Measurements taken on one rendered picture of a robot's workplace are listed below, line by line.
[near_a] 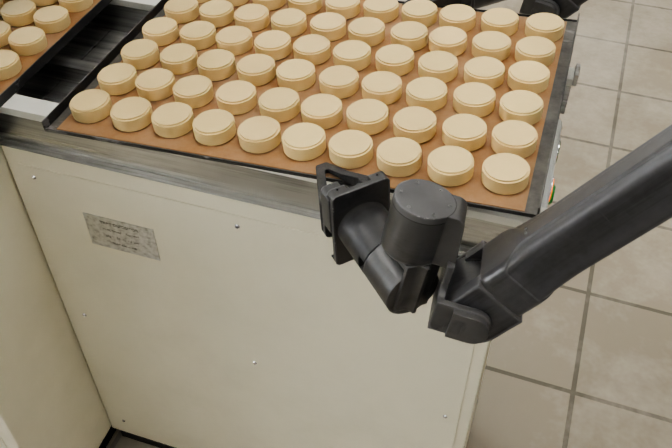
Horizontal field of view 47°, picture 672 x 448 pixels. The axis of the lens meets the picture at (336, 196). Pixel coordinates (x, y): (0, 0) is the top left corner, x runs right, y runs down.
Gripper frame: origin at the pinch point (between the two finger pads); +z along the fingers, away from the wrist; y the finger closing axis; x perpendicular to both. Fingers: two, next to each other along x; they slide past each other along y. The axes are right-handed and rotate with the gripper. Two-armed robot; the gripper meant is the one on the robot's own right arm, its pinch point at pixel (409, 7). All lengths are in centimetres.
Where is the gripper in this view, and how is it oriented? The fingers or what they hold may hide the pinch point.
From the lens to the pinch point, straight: 115.3
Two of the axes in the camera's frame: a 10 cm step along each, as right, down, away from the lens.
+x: 4.5, 5.9, -6.7
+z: -8.9, 3.2, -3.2
